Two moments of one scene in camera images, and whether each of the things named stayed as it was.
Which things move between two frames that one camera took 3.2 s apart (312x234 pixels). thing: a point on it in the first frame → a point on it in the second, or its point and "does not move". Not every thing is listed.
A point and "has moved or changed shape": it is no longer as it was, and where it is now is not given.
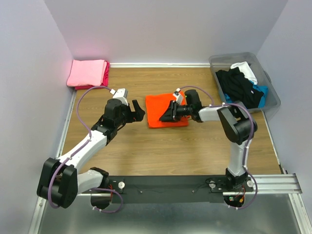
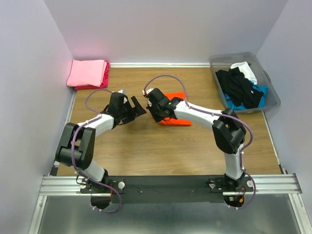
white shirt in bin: (244, 68) does not move
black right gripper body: (184, 110) → (155, 113)
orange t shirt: (156, 105) has moved or changed shape
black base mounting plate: (161, 189) does not move
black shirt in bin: (234, 84) does not move
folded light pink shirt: (87, 72) does not move
